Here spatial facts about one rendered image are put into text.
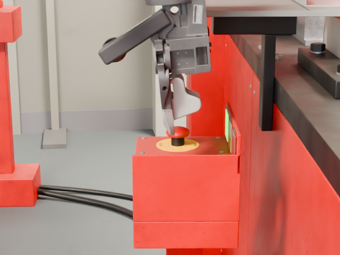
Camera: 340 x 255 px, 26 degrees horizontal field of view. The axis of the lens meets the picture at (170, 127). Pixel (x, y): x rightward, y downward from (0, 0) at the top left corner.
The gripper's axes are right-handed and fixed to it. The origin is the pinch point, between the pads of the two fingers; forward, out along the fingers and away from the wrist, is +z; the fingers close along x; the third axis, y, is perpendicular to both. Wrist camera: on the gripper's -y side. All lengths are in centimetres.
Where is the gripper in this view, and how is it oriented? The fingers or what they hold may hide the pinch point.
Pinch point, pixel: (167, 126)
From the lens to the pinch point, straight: 112.0
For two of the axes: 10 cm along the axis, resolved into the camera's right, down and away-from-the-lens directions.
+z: 0.9, 9.6, 2.7
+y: 10.0, -0.9, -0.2
